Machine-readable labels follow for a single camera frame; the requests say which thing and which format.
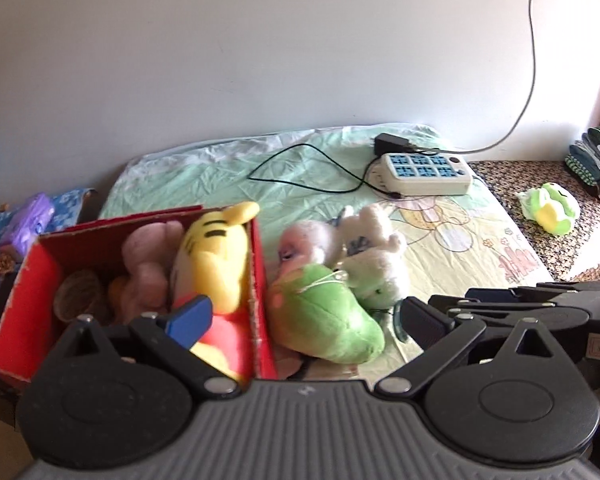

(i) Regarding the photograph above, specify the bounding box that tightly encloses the blue checkered cloth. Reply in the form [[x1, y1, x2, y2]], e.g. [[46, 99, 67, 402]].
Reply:
[[0, 188, 97, 311]]

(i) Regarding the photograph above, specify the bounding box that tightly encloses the thin black cable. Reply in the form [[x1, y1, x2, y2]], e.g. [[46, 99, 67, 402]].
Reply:
[[249, 143, 406, 200]]

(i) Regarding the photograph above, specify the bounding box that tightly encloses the purple tissue pack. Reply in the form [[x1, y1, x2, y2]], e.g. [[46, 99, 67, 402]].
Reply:
[[11, 192, 56, 251]]

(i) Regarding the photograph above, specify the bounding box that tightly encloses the white power strip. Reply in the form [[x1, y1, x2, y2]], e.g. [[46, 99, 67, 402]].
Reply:
[[371, 152, 473, 197]]

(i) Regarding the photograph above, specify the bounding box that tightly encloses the grey wall cable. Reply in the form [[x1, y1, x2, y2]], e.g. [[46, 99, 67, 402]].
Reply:
[[415, 0, 537, 155]]

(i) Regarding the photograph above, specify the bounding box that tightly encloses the green frog plush toy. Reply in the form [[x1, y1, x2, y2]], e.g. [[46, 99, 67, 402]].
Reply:
[[522, 182, 581, 237]]

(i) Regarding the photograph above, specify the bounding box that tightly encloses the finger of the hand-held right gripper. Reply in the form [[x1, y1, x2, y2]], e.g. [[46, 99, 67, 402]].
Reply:
[[465, 281, 600, 306], [427, 296, 600, 332]]

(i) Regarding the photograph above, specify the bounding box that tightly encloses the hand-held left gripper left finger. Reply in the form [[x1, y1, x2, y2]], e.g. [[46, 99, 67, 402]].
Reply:
[[55, 296, 241, 401]]

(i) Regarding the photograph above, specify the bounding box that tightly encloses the pink bear plush toy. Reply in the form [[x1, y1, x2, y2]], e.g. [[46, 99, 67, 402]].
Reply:
[[107, 220, 186, 323]]

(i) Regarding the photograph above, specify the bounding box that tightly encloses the stack of folded clothes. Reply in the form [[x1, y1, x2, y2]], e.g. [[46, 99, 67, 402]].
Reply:
[[565, 126, 600, 204]]

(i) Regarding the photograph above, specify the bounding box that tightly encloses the round brown object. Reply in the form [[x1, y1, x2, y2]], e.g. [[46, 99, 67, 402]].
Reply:
[[54, 269, 112, 323]]

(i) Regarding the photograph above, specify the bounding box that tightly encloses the white rabbit plush toy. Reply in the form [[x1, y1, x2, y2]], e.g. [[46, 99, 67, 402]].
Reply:
[[278, 203, 411, 313]]

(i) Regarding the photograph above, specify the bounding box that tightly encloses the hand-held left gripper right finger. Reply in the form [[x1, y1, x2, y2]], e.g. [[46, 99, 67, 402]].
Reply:
[[375, 297, 573, 395]]

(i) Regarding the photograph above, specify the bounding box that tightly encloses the black power adapter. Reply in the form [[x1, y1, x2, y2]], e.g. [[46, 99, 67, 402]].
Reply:
[[374, 133, 417, 157]]

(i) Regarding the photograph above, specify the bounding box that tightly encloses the red cardboard box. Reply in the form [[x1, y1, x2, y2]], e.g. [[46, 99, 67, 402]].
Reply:
[[0, 204, 279, 386]]

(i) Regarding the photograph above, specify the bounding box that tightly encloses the yellow tiger plush toy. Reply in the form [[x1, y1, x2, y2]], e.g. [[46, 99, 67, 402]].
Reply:
[[169, 201, 261, 386]]

